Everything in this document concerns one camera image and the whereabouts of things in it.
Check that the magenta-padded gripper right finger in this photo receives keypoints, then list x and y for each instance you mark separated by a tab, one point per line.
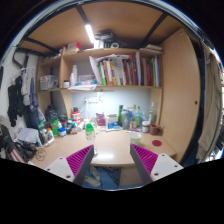
146	160

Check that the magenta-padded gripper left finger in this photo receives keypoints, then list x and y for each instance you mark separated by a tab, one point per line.
78	161

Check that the clear bottle with green cap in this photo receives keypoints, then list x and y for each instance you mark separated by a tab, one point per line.
90	131

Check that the flat round red coaster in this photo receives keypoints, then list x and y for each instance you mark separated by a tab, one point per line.
156	143

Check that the white bottle with blue label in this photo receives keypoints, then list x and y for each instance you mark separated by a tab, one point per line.
62	132

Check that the green plastic jar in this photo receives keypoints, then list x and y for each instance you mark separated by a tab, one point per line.
54	126

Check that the green glass bottle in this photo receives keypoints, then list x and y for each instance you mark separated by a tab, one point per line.
138	116

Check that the red and white canister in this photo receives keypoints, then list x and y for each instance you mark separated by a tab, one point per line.
76	116

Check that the clear bottle with yellow cap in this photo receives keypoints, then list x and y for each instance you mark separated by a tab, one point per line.
134	116

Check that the grey shaker bottle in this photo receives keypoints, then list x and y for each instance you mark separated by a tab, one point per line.
125	119

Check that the maroon pouch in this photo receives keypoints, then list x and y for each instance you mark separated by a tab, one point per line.
100	119

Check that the white and blue box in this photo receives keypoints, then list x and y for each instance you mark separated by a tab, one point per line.
112	121

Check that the tall green can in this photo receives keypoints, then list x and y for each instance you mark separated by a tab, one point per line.
120	115

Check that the dark backpack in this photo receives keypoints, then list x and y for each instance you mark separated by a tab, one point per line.
8	143

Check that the dark hanging clothes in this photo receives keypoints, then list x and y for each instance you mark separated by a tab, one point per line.
23	96

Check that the wooden shelf unit with books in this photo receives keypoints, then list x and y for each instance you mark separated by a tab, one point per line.
113	71

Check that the ceiling tube light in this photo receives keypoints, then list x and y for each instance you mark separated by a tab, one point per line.
90	33

